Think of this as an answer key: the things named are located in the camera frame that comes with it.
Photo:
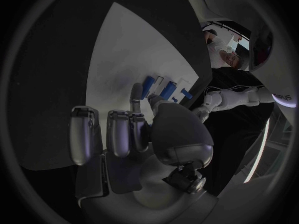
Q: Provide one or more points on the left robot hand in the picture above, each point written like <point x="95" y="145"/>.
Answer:
<point x="201" y="113"/>

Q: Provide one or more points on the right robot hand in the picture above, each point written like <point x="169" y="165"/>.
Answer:
<point x="177" y="132"/>

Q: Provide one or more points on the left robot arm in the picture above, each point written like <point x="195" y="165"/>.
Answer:
<point x="233" y="97"/>

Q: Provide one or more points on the white task board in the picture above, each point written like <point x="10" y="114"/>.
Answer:
<point x="130" y="56"/>

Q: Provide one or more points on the blue cylinder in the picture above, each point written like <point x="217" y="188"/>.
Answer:
<point x="186" y="93"/>

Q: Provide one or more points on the small blue peg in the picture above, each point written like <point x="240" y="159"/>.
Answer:
<point x="174" y="99"/>

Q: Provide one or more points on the wide blue block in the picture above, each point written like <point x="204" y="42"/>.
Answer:
<point x="168" y="90"/>

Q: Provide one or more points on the person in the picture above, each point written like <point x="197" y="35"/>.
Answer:
<point x="217" y="47"/>

